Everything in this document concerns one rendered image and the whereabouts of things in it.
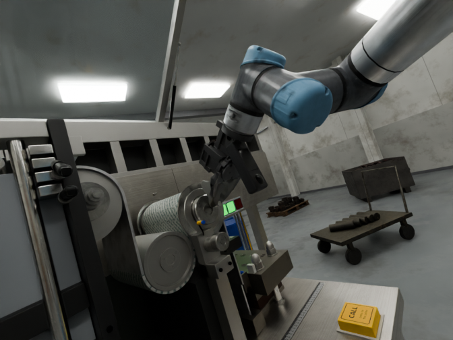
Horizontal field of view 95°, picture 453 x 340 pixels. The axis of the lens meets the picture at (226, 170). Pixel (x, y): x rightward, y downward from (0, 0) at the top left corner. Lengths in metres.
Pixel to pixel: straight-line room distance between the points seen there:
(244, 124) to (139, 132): 0.59
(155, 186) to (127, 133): 0.23
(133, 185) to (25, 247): 0.54
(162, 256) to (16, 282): 0.24
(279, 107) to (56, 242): 0.34
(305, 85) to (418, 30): 0.13
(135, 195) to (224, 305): 0.49
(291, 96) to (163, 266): 0.41
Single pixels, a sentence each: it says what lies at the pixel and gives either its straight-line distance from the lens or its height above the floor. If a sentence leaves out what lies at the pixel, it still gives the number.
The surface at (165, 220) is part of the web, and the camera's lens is 0.60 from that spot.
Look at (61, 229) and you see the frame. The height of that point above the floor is 1.30.
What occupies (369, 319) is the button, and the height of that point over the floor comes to 0.92.
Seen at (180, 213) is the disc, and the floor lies 1.26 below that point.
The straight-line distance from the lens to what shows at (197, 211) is 0.52.
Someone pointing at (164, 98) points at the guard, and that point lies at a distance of 0.99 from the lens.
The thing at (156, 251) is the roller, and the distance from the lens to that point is 0.50.
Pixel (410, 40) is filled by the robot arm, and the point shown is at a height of 1.39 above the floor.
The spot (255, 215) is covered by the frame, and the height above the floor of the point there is 1.04.
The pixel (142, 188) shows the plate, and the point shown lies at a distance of 0.85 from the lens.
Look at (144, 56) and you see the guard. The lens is 0.92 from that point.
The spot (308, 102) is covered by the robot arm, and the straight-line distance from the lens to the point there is 0.31.
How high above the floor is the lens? 1.29
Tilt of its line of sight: 5 degrees up
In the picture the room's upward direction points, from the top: 18 degrees counter-clockwise
